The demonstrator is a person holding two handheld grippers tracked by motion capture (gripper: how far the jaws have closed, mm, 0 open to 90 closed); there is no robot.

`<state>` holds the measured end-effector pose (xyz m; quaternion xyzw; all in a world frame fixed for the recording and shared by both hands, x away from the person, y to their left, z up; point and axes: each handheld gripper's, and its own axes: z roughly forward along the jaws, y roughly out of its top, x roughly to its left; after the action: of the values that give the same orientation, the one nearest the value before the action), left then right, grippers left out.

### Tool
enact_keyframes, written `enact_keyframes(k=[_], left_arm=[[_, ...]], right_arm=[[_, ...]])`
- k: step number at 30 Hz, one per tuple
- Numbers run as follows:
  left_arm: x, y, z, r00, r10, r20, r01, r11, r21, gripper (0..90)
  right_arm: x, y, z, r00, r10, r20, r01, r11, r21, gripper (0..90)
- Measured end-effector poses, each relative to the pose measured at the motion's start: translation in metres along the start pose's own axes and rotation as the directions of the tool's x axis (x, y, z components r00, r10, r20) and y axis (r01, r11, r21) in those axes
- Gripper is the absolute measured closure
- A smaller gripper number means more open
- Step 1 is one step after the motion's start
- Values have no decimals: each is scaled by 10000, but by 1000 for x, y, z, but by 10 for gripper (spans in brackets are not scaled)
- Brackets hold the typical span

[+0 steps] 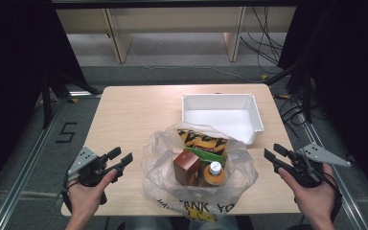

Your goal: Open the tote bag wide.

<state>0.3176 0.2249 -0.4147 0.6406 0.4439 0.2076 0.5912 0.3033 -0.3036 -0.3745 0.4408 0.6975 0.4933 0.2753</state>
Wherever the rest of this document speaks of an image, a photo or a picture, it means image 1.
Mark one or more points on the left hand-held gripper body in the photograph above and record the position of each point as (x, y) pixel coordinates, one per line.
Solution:
(82, 159)

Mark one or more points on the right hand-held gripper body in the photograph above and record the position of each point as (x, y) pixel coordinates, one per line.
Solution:
(324, 156)

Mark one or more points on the clear plastic shopping bag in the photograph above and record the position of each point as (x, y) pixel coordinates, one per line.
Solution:
(159, 159)

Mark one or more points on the brown carton box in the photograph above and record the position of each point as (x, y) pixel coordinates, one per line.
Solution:
(187, 166)

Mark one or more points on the orange drink bottle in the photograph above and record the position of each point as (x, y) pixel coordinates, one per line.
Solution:
(214, 174)

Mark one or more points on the white plastic bin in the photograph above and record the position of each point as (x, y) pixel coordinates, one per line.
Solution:
(223, 115)

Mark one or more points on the green snack packet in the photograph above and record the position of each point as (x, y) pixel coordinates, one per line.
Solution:
(209, 156)

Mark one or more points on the black yellow chip bag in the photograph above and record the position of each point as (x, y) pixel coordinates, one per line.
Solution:
(204, 140)

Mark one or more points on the person's left hand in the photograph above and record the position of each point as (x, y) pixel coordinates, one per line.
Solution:
(84, 201)

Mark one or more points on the person's right hand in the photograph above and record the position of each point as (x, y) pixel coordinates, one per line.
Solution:
(314, 201)

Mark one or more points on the black metal stand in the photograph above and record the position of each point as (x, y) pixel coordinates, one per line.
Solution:
(306, 96)
(46, 102)

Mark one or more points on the dark curtain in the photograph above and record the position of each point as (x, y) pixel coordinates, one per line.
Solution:
(12, 80)
(354, 80)

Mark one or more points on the beige wooden desk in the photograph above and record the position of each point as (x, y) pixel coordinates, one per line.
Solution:
(172, 19)

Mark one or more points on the metal floor rail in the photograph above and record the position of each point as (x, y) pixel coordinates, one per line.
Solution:
(25, 166)
(348, 198)

